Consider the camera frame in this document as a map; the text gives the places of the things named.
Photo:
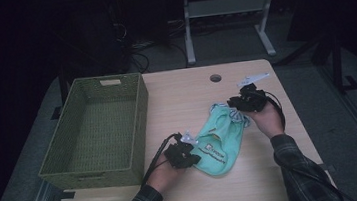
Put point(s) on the green woven basket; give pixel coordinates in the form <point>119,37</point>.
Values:
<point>76,101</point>

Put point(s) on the grey tape strip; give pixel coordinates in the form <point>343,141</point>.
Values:
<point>328,167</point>

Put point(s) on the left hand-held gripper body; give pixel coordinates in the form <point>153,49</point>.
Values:
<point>177,154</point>

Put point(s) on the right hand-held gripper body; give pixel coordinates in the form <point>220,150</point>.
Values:
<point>253,99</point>

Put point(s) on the white metal table frame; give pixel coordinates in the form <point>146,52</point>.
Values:
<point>187,29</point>

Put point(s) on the person's right hand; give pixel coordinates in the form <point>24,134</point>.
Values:
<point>267,121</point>

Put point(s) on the black table bracket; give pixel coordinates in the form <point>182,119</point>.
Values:
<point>66,195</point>

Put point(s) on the black metal stand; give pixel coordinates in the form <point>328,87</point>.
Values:
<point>337,63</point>

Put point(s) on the person's left hand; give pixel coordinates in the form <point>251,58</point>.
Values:
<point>164,175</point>

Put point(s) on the mint green striped garment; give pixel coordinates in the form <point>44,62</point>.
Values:
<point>217,136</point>

